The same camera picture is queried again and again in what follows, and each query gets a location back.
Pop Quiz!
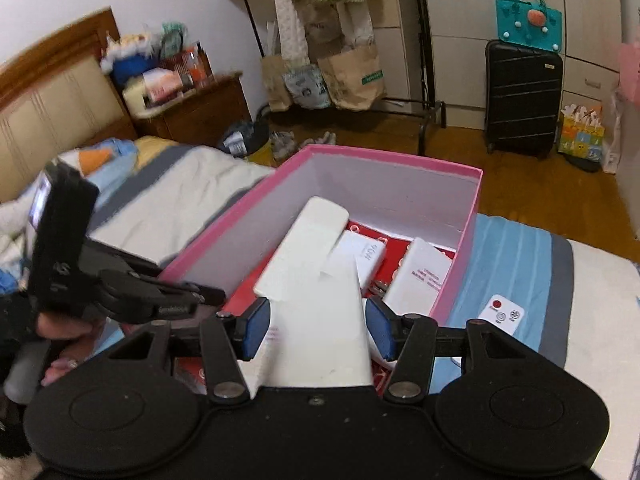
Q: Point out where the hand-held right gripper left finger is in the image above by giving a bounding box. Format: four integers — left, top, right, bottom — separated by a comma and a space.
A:
107, 299, 274, 405

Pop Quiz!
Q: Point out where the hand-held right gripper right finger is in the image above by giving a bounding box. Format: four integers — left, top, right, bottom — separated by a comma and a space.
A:
364, 297, 532, 402

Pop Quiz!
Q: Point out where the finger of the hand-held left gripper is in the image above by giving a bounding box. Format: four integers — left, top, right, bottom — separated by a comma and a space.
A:
79, 284, 205, 327
82, 238, 227, 307

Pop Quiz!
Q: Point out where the white box with red print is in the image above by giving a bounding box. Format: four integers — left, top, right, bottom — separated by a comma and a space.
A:
382, 236, 456, 316

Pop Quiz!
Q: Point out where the white power bank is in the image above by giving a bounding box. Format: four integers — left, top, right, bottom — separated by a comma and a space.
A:
340, 230, 390, 291

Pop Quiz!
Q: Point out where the pink cardboard box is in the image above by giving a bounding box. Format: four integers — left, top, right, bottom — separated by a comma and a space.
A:
159, 144, 485, 401

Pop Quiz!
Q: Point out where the person's left hand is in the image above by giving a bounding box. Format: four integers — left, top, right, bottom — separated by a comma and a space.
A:
35, 316, 122, 387

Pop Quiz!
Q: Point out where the white fluffy blanket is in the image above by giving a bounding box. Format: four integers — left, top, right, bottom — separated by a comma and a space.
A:
0, 200, 41, 291

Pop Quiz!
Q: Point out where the orange and blue garment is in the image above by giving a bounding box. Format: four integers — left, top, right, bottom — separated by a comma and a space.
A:
75, 137, 139, 186

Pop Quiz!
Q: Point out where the long white remote control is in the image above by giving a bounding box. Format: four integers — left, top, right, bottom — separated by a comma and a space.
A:
253, 196, 350, 304

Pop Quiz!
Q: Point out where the small white remote control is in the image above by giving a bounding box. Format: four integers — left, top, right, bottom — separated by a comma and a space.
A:
475, 293, 526, 336

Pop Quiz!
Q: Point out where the yellow bed sheet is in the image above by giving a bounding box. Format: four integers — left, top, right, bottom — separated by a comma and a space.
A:
135, 135, 182, 161

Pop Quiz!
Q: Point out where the wooden padded headboard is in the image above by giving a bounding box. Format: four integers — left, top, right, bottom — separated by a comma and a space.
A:
0, 7, 139, 204

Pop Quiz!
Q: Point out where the dark plastic bag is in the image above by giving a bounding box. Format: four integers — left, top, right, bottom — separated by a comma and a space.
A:
217, 119, 271, 156

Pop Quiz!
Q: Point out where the wooden nightstand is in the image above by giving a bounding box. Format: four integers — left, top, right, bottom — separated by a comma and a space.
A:
132, 74, 251, 149

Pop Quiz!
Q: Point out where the pink tissue pack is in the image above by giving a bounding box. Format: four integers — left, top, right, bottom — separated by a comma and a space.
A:
142, 70, 184, 104

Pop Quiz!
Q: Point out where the blue and white plush toy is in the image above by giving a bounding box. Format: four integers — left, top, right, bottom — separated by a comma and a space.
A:
100, 35, 159, 86

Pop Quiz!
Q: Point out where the orange label bottle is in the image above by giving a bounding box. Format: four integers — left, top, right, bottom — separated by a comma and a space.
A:
182, 42, 214, 86

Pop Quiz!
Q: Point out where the striped bed blanket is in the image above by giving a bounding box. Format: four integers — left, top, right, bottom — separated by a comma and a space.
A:
0, 135, 640, 480

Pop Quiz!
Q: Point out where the plain brown paper bag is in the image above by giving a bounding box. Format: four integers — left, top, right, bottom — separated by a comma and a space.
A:
260, 52, 294, 114

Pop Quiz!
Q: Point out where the white printed plastic bag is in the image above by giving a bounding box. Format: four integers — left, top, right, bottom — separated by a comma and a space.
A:
284, 65, 334, 111

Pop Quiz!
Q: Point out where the brown paper bag green label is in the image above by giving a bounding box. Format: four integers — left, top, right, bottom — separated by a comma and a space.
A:
317, 42, 389, 112

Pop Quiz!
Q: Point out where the black metal clothes rack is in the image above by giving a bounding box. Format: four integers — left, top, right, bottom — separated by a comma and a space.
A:
244, 0, 448, 156

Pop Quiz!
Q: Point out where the black suitcase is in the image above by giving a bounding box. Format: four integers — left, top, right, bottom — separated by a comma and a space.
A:
484, 39, 565, 161

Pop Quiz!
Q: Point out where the colourful gift bag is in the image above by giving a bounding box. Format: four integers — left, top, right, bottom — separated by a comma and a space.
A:
557, 102, 606, 164

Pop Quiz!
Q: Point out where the white wardrobe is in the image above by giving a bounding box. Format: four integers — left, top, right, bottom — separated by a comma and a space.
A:
372, 0, 626, 131

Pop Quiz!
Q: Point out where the teal handbag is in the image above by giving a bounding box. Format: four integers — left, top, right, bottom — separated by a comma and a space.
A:
495, 0, 564, 54

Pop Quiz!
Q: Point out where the pink hanging bag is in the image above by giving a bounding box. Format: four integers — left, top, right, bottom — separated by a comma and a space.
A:
617, 42, 640, 107

